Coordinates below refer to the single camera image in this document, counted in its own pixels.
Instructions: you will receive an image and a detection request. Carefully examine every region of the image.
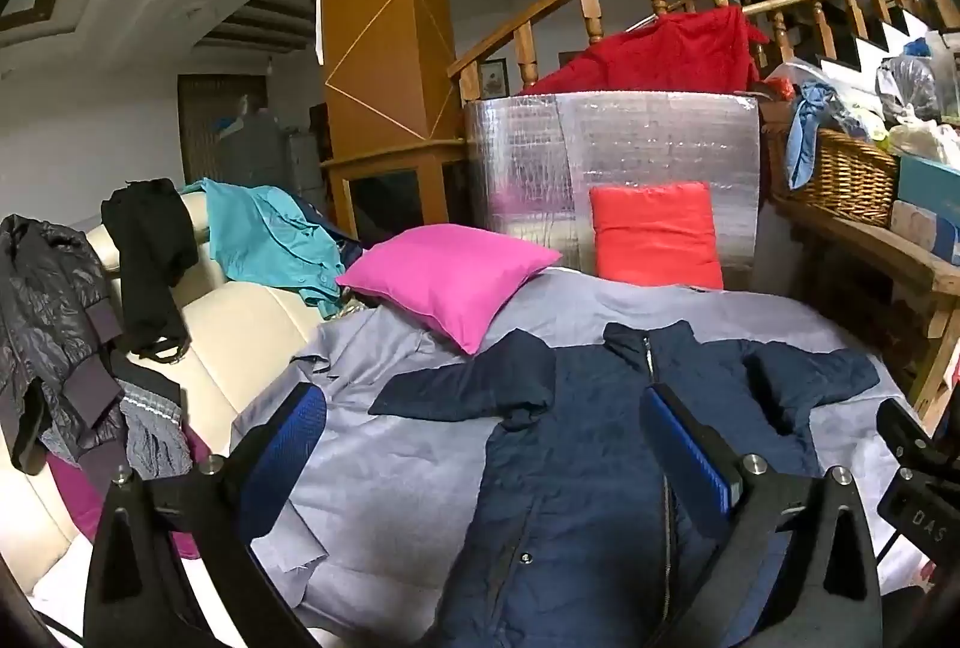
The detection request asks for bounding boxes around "cream leather sofa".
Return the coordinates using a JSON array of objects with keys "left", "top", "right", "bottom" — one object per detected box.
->
[{"left": 0, "top": 190, "right": 353, "bottom": 619}]

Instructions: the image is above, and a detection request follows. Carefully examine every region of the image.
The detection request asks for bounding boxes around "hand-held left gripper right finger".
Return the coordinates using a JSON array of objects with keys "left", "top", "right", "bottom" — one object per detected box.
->
[{"left": 641, "top": 382, "right": 884, "bottom": 648}]

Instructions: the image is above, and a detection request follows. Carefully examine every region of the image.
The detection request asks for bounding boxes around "navy blue quilted jacket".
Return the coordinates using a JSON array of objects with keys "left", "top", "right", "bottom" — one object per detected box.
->
[{"left": 367, "top": 318, "right": 882, "bottom": 648}]

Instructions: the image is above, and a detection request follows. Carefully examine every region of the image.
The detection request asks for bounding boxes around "teal box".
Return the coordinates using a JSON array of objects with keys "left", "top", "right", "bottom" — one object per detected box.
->
[{"left": 896, "top": 153, "right": 960, "bottom": 221}]

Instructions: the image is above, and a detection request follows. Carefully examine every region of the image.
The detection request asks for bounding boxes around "blue cloth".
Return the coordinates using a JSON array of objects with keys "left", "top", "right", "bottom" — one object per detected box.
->
[{"left": 784, "top": 82, "right": 841, "bottom": 191}]

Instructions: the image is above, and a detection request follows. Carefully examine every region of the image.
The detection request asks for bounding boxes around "red pillow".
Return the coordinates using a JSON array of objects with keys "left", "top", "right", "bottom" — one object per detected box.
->
[{"left": 589, "top": 181, "right": 725, "bottom": 290}]

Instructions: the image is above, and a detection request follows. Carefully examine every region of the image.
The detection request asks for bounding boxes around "clear plastic bag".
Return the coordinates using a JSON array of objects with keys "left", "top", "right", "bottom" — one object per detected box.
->
[{"left": 877, "top": 52, "right": 942, "bottom": 124}]

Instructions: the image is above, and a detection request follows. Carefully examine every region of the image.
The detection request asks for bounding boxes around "black garment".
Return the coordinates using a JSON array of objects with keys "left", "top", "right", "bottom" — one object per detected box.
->
[{"left": 101, "top": 178, "right": 200, "bottom": 364}]

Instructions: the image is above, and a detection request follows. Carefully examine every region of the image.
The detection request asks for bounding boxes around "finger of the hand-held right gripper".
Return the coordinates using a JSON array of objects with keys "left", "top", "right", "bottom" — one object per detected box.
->
[{"left": 876, "top": 397, "right": 935, "bottom": 461}]

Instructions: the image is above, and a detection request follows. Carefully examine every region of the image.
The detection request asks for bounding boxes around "pink pillow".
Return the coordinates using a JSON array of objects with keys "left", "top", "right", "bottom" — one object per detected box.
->
[{"left": 335, "top": 224, "right": 563, "bottom": 356}]

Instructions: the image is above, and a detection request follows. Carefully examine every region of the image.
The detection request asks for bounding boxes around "wooden pillar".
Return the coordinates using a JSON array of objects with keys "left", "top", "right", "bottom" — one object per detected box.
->
[{"left": 319, "top": 0, "right": 470, "bottom": 244}]

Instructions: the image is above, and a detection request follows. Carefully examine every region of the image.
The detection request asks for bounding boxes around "dark wooden door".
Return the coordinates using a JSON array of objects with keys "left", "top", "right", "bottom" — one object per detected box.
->
[{"left": 178, "top": 74, "right": 269, "bottom": 184}]

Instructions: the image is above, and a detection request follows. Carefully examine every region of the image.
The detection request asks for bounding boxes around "grey striped scarf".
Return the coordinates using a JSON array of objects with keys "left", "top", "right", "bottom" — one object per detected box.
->
[{"left": 120, "top": 382, "right": 196, "bottom": 480}]

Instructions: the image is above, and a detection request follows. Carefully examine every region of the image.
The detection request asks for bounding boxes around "wooden bench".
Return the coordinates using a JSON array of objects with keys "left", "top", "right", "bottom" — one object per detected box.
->
[{"left": 769, "top": 190, "right": 960, "bottom": 431}]

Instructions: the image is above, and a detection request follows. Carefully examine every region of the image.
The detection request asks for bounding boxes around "dark grey shiny jacket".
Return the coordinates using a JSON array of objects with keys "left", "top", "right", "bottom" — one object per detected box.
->
[{"left": 0, "top": 214, "right": 125, "bottom": 476}]

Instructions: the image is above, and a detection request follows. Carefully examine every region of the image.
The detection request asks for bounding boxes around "framed picture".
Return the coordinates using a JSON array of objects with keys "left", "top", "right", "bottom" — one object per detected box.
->
[{"left": 480, "top": 59, "right": 511, "bottom": 100}]

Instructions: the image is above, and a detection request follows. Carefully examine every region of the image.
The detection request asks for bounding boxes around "magenta cloth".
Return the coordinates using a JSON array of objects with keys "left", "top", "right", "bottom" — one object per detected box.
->
[{"left": 45, "top": 430, "right": 211, "bottom": 559}]

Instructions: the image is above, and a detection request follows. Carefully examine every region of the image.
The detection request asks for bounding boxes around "red cloth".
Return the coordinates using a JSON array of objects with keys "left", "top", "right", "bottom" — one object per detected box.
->
[{"left": 517, "top": 5, "right": 771, "bottom": 95}]

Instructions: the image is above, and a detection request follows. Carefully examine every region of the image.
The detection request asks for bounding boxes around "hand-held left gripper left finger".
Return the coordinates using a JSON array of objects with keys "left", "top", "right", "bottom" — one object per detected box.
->
[{"left": 82, "top": 382, "right": 329, "bottom": 648}]

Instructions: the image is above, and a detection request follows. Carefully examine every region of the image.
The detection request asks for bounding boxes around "grey bed sheet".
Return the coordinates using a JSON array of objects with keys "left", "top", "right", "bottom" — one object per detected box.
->
[{"left": 232, "top": 269, "right": 923, "bottom": 648}]

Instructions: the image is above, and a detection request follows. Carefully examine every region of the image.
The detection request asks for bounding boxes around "wicker basket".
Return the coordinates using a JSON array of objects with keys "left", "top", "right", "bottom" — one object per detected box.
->
[{"left": 772, "top": 123, "right": 901, "bottom": 229}]

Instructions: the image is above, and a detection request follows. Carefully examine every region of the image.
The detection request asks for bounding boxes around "teal shirt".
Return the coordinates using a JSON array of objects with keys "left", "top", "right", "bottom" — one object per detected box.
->
[{"left": 180, "top": 179, "right": 365, "bottom": 319}]

